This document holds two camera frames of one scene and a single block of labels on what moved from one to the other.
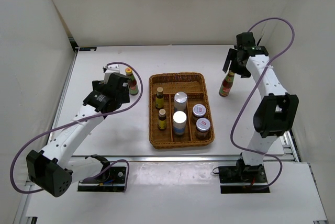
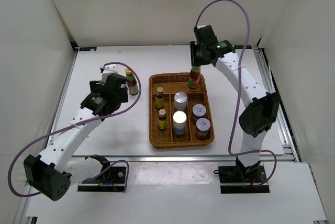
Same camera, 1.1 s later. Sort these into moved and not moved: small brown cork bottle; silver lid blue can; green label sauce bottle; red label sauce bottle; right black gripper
Moved: red label sauce bottle; right black gripper
Not moved: small brown cork bottle; silver lid blue can; green label sauce bottle
